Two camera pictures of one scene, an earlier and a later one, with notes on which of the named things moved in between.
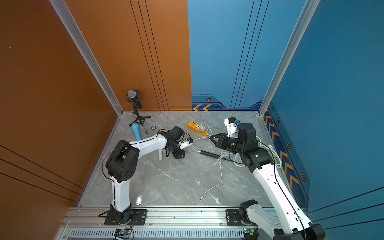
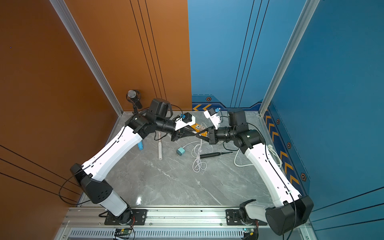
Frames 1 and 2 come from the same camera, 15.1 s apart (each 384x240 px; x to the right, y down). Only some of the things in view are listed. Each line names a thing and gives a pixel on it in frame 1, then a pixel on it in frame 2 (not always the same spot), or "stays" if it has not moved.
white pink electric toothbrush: [160, 154] stays
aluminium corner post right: [307, 13] stays
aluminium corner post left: [66, 18] stays
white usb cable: [221, 157] to [198, 164]
